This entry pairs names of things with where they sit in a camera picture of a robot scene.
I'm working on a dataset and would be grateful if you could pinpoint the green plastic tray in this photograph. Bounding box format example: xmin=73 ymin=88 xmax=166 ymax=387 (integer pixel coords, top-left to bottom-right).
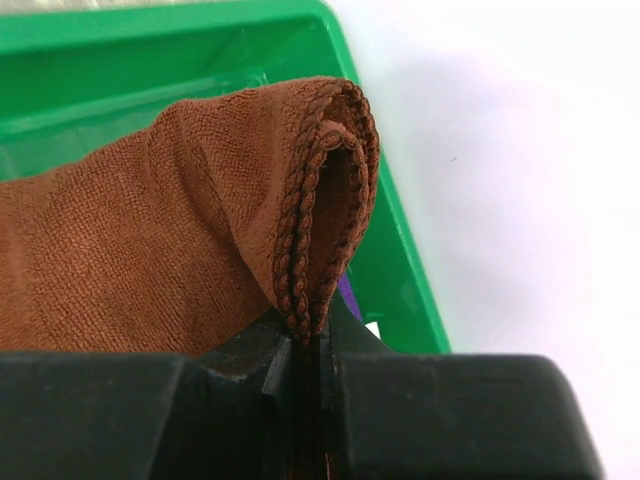
xmin=0 ymin=0 xmax=453 ymax=354

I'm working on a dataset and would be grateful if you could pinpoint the purple towel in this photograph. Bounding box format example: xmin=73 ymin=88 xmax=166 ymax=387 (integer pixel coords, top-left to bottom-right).
xmin=338 ymin=274 xmax=362 ymax=321

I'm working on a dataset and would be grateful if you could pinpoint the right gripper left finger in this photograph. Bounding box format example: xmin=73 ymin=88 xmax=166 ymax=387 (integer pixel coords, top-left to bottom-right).
xmin=189 ymin=308 xmax=292 ymax=398

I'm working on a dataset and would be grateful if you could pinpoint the orange brown towel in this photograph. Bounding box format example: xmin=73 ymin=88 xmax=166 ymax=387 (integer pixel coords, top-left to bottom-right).
xmin=1 ymin=77 xmax=380 ymax=479

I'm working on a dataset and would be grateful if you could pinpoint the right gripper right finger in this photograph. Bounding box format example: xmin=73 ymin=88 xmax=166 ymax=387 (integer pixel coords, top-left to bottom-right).
xmin=320 ymin=295 xmax=394 ymax=479

